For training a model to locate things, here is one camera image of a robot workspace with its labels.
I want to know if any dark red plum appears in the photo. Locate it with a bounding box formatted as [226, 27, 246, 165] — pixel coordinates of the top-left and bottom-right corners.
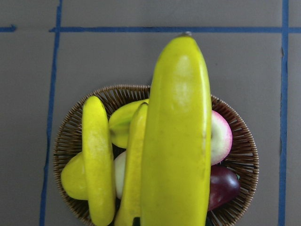
[208, 165, 240, 211]

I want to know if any yellow lemon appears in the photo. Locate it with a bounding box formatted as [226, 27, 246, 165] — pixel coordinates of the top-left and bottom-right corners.
[61, 152, 88, 200]

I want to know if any yellow banana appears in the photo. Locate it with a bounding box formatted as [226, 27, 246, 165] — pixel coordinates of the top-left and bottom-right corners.
[114, 102, 148, 226]
[140, 32, 212, 226]
[82, 96, 116, 226]

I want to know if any white pale apple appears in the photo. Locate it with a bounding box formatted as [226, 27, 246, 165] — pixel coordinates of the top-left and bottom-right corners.
[114, 151, 127, 200]

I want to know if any pink white peach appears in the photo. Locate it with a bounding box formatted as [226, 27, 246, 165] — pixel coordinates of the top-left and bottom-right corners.
[211, 111, 233, 165]

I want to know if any brown wicker basket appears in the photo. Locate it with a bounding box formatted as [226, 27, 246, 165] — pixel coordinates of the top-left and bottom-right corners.
[53, 85, 259, 226]

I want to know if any yellow green starfruit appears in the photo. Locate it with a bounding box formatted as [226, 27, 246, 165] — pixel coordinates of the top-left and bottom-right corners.
[109, 99, 149, 149]

